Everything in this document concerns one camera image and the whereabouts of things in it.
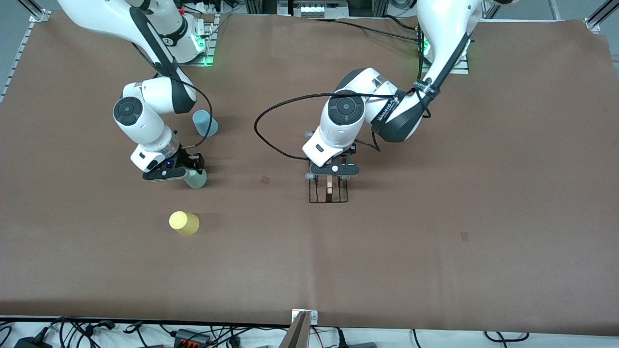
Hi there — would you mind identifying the silver aluminium profile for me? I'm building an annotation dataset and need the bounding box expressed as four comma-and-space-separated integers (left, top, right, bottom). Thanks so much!
584, 0, 619, 32
19, 0, 50, 23

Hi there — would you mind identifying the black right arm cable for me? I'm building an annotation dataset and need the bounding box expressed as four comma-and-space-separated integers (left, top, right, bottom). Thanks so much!
131, 41, 214, 148

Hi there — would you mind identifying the light blue plastic cup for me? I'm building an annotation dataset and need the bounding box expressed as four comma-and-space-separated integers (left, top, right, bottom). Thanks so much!
192, 110, 219, 138

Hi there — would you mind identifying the black orange connector block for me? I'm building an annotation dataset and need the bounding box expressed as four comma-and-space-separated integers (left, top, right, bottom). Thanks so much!
174, 329, 212, 347

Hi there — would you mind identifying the black wire cup holder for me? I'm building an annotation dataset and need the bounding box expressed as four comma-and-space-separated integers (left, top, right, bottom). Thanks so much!
305, 171, 350, 204

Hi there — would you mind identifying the yellow plastic cup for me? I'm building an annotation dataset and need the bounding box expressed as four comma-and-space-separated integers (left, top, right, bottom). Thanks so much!
169, 211, 200, 237

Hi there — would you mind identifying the perforated silver rail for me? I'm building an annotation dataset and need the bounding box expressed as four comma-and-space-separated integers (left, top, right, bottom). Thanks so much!
0, 22, 38, 102

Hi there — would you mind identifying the black table cable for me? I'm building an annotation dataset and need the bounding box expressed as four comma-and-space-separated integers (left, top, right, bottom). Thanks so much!
384, 14, 420, 31
335, 18, 422, 43

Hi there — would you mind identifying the black looped cable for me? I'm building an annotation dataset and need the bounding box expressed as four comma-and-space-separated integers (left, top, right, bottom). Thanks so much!
484, 331, 530, 342

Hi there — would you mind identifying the grey camera mast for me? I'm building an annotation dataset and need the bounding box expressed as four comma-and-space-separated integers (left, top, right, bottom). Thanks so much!
280, 311, 312, 348

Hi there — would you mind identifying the silver mast bracket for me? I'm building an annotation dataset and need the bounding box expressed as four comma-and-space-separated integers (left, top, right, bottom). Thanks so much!
292, 309, 319, 325

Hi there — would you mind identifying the paper table cover sheet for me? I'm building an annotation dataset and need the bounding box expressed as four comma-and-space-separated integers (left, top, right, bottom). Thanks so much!
0, 10, 619, 336

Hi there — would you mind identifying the braided black left arm cable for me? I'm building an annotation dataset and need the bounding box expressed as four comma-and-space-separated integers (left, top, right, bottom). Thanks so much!
253, 91, 436, 161

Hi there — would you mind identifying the pale green plastic cup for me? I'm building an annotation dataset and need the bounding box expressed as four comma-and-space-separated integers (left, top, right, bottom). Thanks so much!
184, 168, 208, 189

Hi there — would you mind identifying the white power strip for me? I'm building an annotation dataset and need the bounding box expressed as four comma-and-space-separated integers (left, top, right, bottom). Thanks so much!
289, 0, 350, 18

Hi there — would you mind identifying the white multi-socket with plugs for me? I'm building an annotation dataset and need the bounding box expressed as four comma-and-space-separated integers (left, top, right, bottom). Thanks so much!
183, 0, 242, 14

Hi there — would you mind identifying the aluminium arm base plate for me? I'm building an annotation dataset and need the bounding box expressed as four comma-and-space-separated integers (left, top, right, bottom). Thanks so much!
179, 14, 217, 67
418, 29, 470, 74

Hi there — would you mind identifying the black power adapter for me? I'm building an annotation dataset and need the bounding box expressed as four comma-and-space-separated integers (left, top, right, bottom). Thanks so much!
14, 336, 51, 348

